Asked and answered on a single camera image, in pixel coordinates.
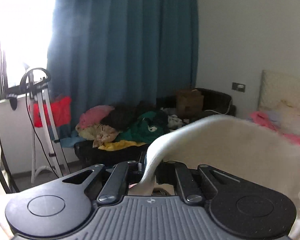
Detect garment steamer stand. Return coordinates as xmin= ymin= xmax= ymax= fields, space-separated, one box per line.
xmin=19 ymin=67 xmax=70 ymax=183

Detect cream white knit garment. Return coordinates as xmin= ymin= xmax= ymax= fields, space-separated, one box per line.
xmin=136 ymin=115 xmax=300 ymax=198

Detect green garment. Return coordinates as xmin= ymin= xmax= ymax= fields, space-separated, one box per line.
xmin=119 ymin=111 xmax=170 ymax=145

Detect pink cloth bundle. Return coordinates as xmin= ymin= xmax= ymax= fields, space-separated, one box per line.
xmin=79 ymin=105 xmax=115 ymax=130

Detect brown cardboard box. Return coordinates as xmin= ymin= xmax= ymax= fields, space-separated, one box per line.
xmin=175 ymin=88 xmax=205 ymax=117

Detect blue cloth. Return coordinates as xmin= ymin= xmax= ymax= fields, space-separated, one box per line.
xmin=59 ymin=125 xmax=80 ymax=148

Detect pastel pillow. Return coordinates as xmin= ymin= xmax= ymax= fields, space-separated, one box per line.
xmin=261 ymin=97 xmax=300 ymax=137

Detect wide blue curtain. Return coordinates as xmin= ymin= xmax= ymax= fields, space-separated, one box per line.
xmin=47 ymin=0 xmax=199 ymax=140

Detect dark framed window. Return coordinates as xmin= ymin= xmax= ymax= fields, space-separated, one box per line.
xmin=0 ymin=0 xmax=53 ymax=100

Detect beige yellow cloth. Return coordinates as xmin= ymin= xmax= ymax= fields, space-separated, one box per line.
xmin=75 ymin=124 xmax=120 ymax=148

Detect bright yellow cloth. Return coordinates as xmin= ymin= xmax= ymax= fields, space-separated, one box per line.
xmin=99 ymin=140 xmax=147 ymax=152

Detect white patterned cloth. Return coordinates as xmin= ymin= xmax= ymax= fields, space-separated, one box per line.
xmin=167 ymin=114 xmax=190 ymax=130

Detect red cloth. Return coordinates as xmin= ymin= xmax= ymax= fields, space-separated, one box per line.
xmin=29 ymin=95 xmax=72 ymax=128

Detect white cable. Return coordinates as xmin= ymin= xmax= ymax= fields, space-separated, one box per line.
xmin=202 ymin=102 xmax=234 ymax=117

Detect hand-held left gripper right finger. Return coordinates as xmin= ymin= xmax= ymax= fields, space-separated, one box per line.
xmin=156 ymin=160 xmax=242 ymax=203

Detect black steamer nozzle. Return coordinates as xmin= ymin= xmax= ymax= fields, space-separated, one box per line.
xmin=7 ymin=94 xmax=18 ymax=110

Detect pink ruffled cloth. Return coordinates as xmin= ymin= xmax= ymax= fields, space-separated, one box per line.
xmin=249 ymin=111 xmax=300 ymax=153

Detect cream headboard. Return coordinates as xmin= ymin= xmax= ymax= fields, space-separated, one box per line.
xmin=257 ymin=69 xmax=300 ymax=110

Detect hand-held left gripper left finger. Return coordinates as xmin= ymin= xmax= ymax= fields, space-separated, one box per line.
xmin=61 ymin=152 xmax=147 ymax=204

